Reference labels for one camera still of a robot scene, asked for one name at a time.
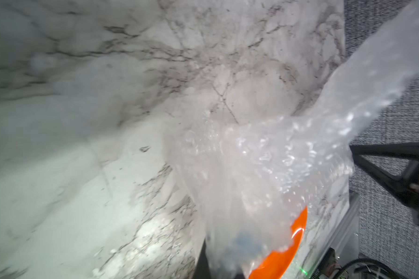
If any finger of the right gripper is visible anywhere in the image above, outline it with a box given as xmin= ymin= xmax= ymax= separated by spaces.
xmin=353 ymin=155 xmax=419 ymax=226
xmin=350 ymin=143 xmax=419 ymax=160

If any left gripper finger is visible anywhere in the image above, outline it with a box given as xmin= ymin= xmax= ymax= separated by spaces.
xmin=192 ymin=241 xmax=211 ymax=279

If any bubble wrap around orange plate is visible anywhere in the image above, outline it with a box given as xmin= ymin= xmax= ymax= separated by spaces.
xmin=166 ymin=1 xmax=419 ymax=279

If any right base circuit board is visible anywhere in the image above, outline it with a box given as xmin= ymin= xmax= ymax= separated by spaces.
xmin=310 ymin=248 xmax=338 ymax=279

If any right corrugated cable conduit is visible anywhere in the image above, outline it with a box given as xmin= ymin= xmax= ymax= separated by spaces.
xmin=329 ymin=257 xmax=402 ymax=279

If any aluminium front rail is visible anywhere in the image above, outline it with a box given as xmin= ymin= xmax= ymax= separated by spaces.
xmin=285 ymin=191 xmax=360 ymax=279

